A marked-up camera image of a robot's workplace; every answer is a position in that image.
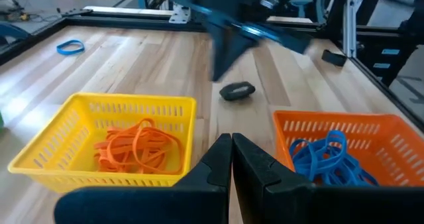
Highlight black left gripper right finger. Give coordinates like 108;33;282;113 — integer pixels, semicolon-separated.
233;133;424;224

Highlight black aluminium table frame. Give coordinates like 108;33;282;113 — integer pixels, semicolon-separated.
0;0;424;132

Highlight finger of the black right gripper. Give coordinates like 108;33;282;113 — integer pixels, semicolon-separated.
172;0;238;82
225;25;312;76

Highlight silver aluminium upright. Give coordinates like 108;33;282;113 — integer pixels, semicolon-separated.
342;0;358;59

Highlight blue items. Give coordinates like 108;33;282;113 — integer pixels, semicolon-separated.
294;144;348;185

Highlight silver mounting plate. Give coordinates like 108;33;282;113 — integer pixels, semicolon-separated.
168;4;192;25

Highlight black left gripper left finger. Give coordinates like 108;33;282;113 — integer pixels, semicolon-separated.
54;133;233;224

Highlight black rubber band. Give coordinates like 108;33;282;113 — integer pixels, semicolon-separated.
219;81;256;102
321;48;348;68

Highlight black floor cable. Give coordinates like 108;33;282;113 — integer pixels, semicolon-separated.
28;5;62;23

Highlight yellow plastic basket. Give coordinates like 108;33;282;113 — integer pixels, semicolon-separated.
7;91;198;194

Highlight orange plastic basket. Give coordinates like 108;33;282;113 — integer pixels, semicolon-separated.
271;110;424;188

